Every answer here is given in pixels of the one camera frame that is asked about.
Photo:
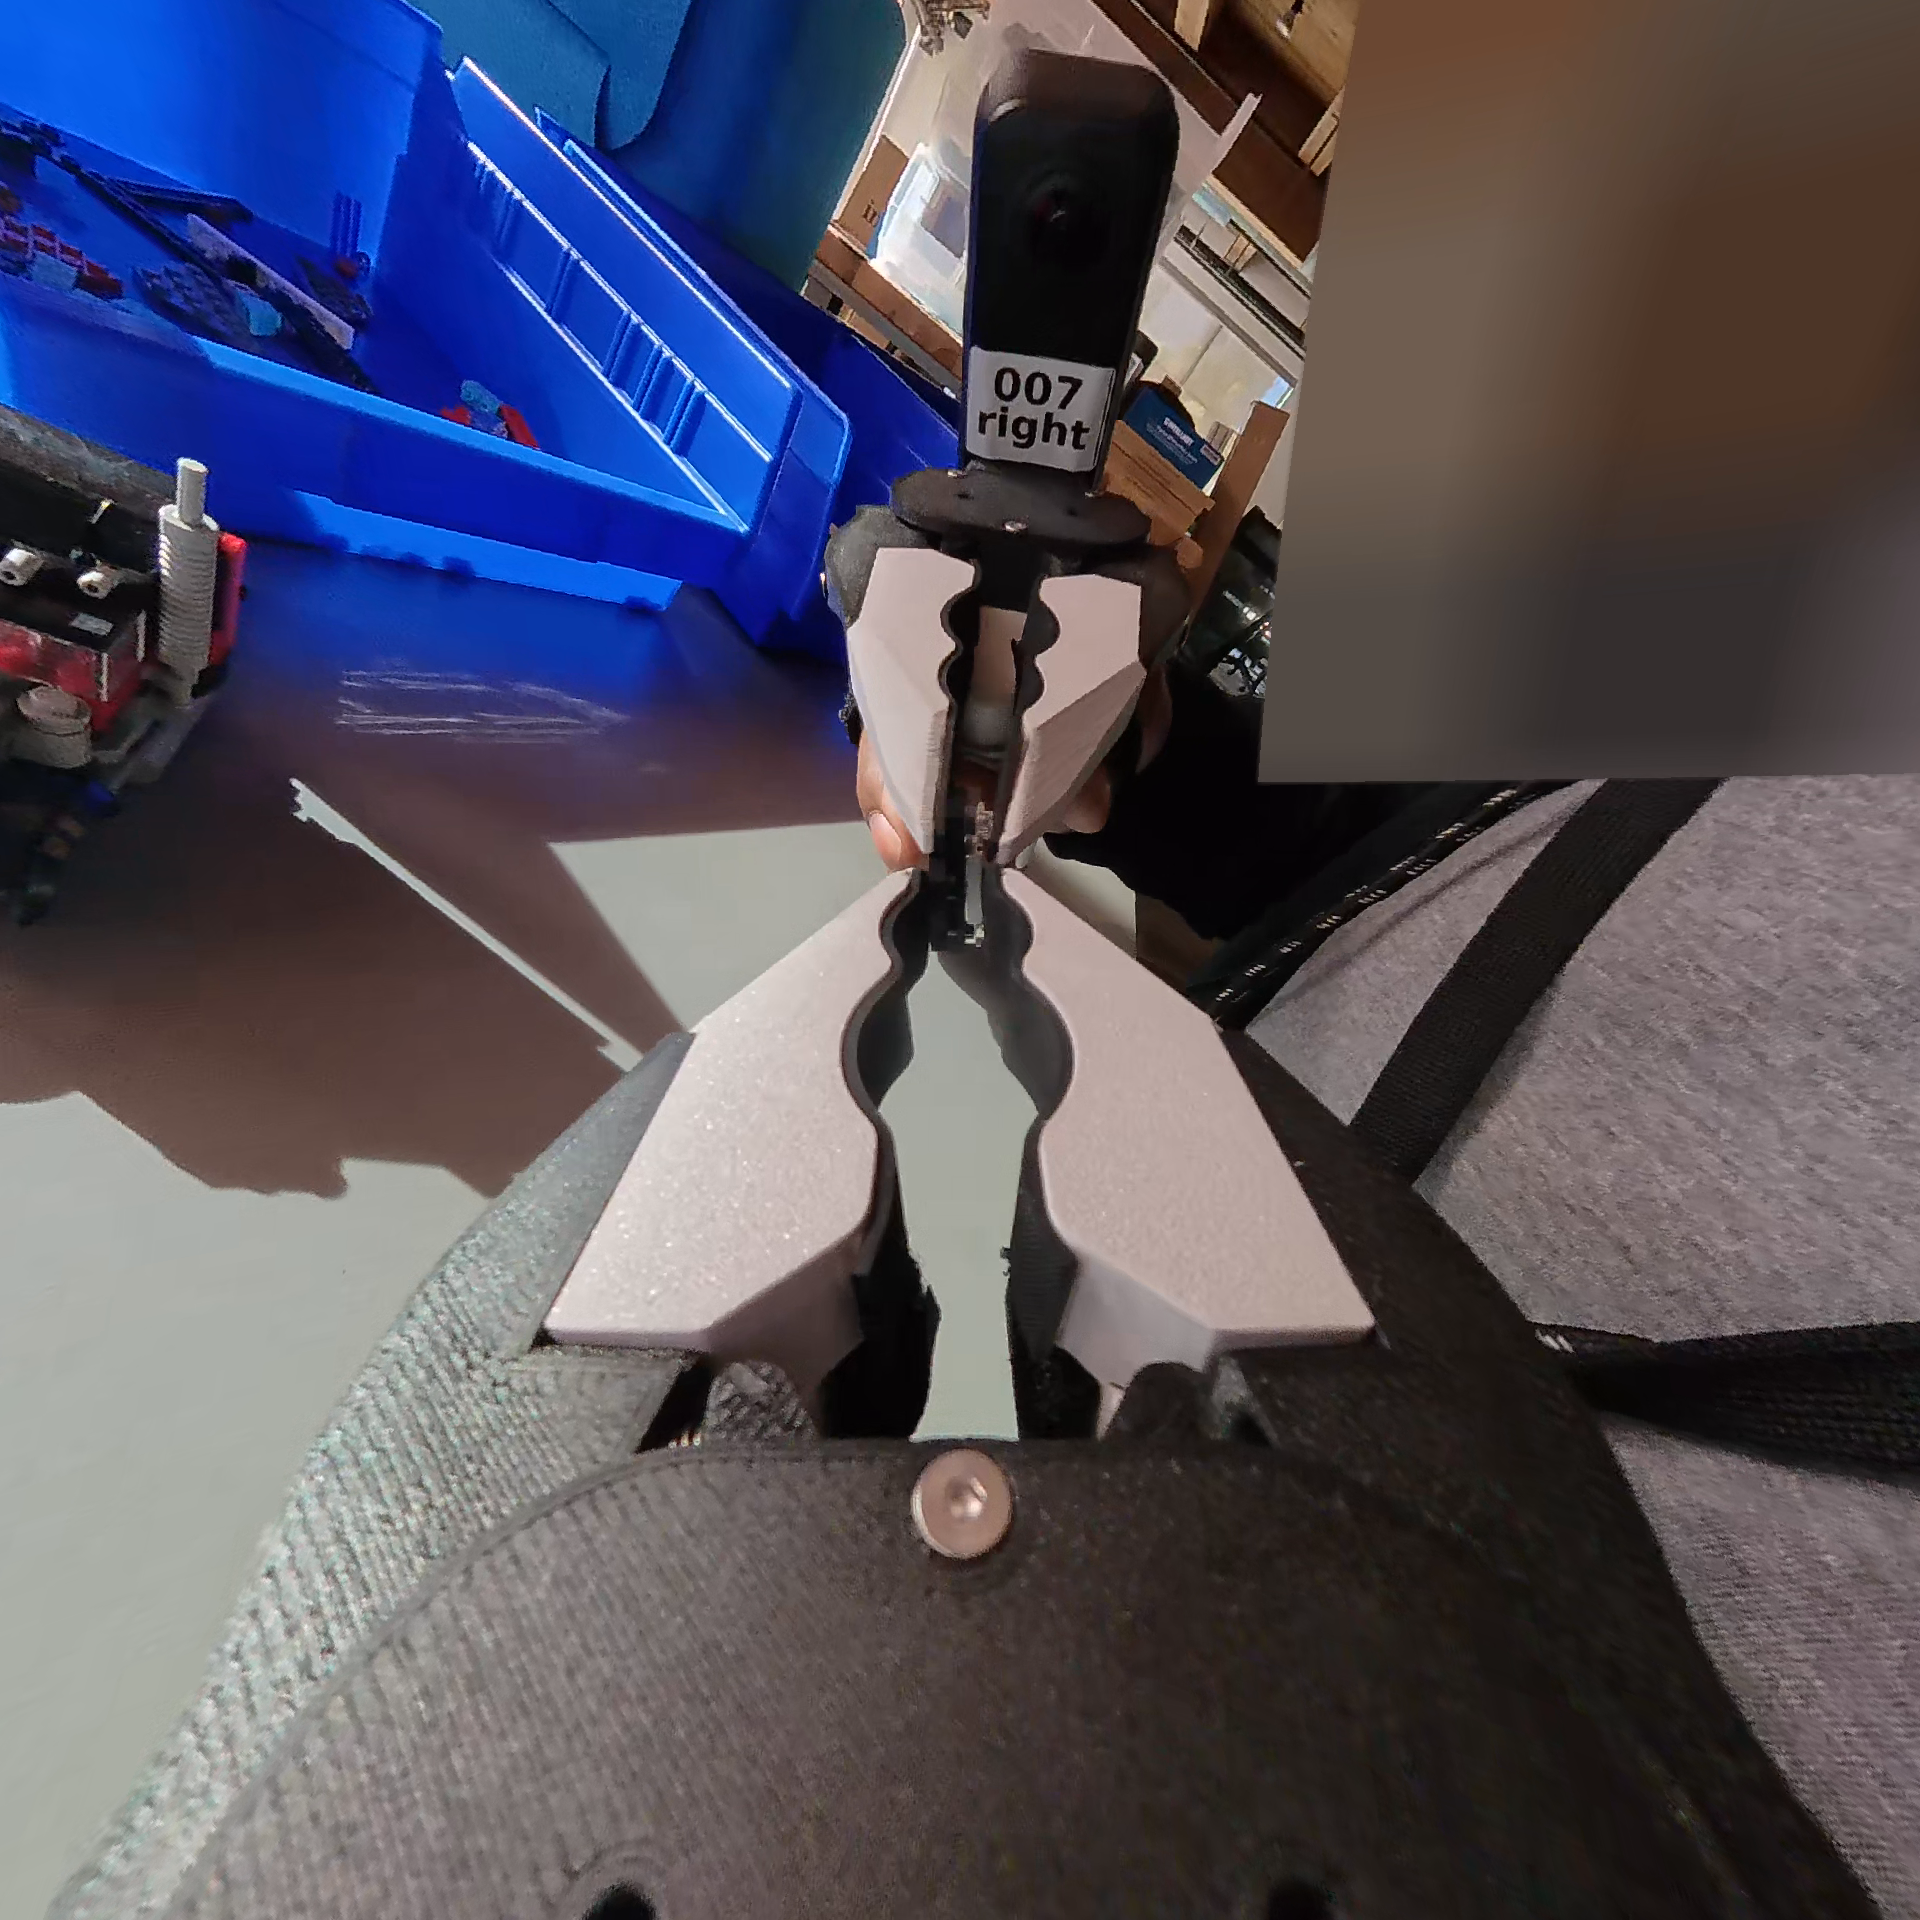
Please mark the toy brick truck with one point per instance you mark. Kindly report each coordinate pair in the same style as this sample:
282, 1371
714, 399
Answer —
90, 645

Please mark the blue felt bag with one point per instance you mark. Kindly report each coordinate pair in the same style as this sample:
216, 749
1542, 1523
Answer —
721, 90

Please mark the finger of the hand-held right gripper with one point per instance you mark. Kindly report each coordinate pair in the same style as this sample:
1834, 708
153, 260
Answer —
902, 706
1072, 706

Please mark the black brick assembly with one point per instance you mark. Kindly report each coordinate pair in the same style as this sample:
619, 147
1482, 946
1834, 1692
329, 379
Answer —
961, 886

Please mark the person's right hand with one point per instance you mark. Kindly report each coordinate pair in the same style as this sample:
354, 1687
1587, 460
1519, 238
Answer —
885, 810

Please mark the pile of assorted toy bricks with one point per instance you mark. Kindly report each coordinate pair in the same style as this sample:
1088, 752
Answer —
194, 285

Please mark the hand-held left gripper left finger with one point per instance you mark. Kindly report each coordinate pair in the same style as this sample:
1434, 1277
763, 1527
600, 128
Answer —
721, 1186

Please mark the clear plastic storage box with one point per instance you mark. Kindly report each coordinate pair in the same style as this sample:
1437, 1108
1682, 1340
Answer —
922, 212

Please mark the blue plastic bin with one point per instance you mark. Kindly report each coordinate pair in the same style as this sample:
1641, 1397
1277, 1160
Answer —
750, 452
301, 60

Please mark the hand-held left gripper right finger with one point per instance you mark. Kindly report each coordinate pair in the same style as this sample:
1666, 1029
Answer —
1184, 1186

